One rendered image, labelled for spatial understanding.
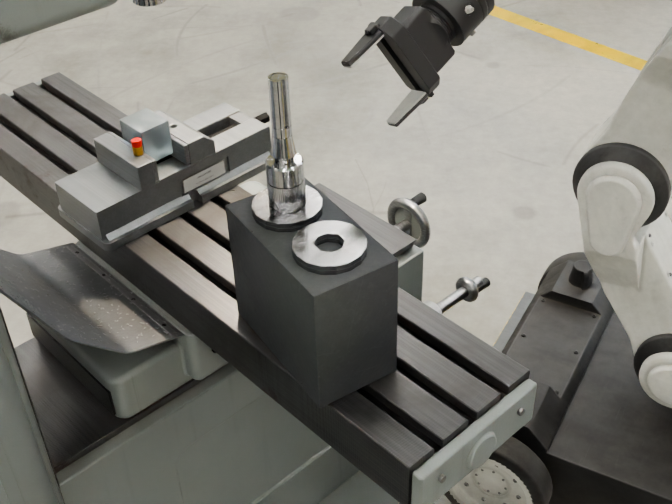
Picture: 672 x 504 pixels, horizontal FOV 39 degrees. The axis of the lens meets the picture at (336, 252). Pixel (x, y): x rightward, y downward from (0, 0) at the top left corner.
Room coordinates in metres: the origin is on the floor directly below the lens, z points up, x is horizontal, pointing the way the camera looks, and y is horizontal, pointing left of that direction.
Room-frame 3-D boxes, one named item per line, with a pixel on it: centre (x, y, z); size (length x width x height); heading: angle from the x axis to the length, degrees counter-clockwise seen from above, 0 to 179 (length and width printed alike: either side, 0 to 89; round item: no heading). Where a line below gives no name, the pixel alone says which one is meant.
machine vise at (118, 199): (1.31, 0.27, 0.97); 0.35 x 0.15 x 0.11; 133
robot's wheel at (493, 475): (1.01, -0.25, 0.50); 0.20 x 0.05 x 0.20; 60
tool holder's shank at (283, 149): (0.97, 0.06, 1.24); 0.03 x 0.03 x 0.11
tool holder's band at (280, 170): (0.97, 0.06, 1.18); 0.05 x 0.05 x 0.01
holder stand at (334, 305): (0.93, 0.03, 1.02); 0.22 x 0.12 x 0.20; 31
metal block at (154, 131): (1.29, 0.29, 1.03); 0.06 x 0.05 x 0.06; 43
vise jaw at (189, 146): (1.33, 0.25, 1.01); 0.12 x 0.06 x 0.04; 43
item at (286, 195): (0.97, 0.06, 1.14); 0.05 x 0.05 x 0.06
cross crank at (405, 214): (1.57, -0.13, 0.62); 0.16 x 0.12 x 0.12; 132
